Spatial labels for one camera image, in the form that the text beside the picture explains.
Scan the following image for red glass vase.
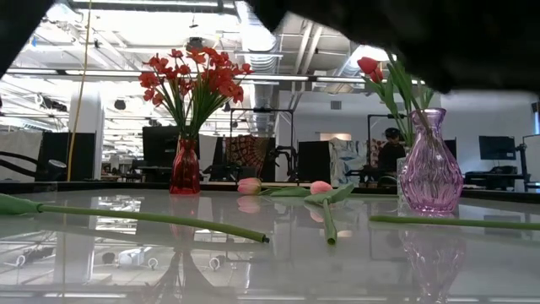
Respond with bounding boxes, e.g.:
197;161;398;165
169;138;202;195

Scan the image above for purple ribbed glass vase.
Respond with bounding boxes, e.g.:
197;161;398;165
399;107;464;214

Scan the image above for mandala pattern tapestry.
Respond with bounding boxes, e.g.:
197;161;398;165
225;135;271;172

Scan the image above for white blue draped cloth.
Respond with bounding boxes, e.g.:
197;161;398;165
329;137;369;187

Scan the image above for red floral cloth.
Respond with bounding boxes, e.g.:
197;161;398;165
367;139;381;170

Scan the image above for black computer monitor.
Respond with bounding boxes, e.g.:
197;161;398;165
142;125;202;168

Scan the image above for person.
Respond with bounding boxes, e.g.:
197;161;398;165
377;127;408;175

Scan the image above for wide black partition panel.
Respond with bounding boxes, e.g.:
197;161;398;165
37;132;97;182

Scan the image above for black chair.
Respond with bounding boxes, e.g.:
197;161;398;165
0;151;68;182

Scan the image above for black machine on desk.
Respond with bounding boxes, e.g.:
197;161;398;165
463;165;528;191

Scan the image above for white screen panel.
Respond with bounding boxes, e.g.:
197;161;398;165
522;133;540;182

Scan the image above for black metal frame stand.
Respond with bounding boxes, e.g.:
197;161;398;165
229;107;295;182

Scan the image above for silver ventilation duct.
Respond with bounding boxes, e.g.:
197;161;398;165
235;0;282;136

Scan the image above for yellow cable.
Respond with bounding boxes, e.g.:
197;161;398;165
66;0;92;182

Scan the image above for black aluminium table frame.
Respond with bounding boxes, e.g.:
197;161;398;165
0;180;540;204

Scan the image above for dark wall monitor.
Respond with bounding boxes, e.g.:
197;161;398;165
478;135;516;160

